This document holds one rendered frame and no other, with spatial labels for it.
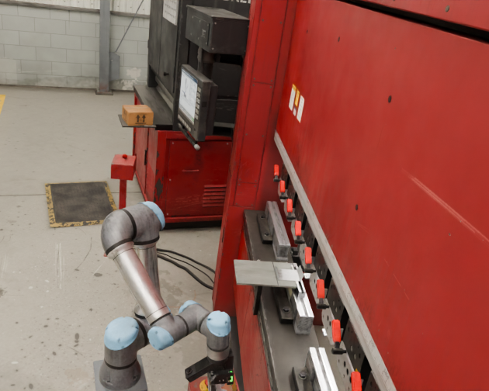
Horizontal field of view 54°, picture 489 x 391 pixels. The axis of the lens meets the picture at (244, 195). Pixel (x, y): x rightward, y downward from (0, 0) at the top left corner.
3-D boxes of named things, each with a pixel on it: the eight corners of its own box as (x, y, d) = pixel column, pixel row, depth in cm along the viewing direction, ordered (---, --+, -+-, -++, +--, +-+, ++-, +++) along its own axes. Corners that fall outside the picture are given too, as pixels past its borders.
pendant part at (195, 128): (176, 118, 322) (181, 64, 307) (193, 119, 327) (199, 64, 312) (196, 142, 286) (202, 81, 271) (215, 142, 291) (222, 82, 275)
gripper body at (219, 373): (233, 386, 164) (234, 359, 159) (208, 389, 162) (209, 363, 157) (229, 369, 171) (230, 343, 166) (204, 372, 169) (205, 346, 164)
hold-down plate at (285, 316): (270, 282, 231) (272, 276, 230) (282, 282, 232) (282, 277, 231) (280, 323, 204) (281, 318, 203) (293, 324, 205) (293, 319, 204)
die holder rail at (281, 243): (264, 214, 294) (266, 200, 290) (274, 215, 295) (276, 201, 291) (276, 260, 249) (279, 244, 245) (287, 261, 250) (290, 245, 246)
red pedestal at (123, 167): (107, 243, 401) (109, 149, 366) (137, 245, 405) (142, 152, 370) (102, 256, 383) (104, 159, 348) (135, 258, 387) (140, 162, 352)
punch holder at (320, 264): (308, 282, 182) (317, 243, 175) (330, 282, 184) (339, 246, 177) (317, 307, 169) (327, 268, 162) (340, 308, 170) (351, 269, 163)
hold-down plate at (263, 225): (256, 217, 289) (257, 213, 287) (265, 218, 289) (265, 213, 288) (261, 243, 262) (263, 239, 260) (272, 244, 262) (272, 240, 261)
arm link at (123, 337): (96, 353, 176) (97, 324, 170) (127, 337, 186) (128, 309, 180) (116, 372, 169) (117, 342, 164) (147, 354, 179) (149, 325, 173)
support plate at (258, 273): (234, 261, 222) (234, 259, 222) (289, 264, 226) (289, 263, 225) (236, 284, 206) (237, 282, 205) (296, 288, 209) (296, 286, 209)
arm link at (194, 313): (169, 307, 159) (192, 323, 153) (195, 295, 167) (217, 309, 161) (168, 326, 162) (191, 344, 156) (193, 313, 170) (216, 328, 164)
